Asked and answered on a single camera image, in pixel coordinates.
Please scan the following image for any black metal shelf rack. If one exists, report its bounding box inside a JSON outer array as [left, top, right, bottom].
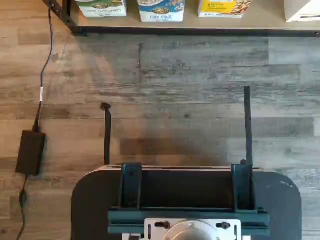
[[41, 0, 320, 38]]

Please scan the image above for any black power adapter brick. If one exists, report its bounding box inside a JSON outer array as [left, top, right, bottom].
[[15, 129, 48, 176]]

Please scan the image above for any blue and white cereal box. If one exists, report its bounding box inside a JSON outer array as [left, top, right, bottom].
[[137, 0, 185, 23]]

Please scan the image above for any black power cable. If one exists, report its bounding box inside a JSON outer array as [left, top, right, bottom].
[[31, 3, 55, 133]]

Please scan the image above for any yellow and white granola box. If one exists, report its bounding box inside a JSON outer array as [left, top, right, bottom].
[[198, 0, 252, 18]]

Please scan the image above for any white patterned box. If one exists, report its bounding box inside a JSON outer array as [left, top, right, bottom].
[[284, 0, 320, 23]]

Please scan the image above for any thin black adapter cable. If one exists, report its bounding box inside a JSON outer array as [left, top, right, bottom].
[[19, 174, 29, 240]]

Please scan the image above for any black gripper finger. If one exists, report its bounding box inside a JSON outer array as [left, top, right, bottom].
[[100, 101, 143, 210], [231, 85, 256, 212]]

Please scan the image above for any green cereal box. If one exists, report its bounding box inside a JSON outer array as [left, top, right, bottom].
[[74, 0, 128, 18]]

